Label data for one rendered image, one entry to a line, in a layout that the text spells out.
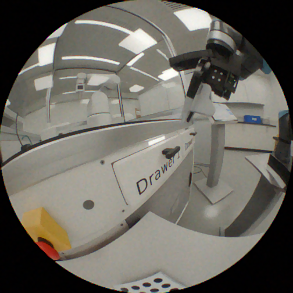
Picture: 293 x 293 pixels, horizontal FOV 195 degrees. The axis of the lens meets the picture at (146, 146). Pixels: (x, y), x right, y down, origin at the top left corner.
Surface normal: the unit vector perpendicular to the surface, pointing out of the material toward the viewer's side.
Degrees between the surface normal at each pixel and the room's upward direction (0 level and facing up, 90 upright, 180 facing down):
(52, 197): 90
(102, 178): 90
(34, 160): 90
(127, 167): 90
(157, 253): 0
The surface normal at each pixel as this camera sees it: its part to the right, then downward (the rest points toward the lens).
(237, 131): -0.70, 0.27
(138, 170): 0.74, 0.04
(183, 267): -0.15, -0.96
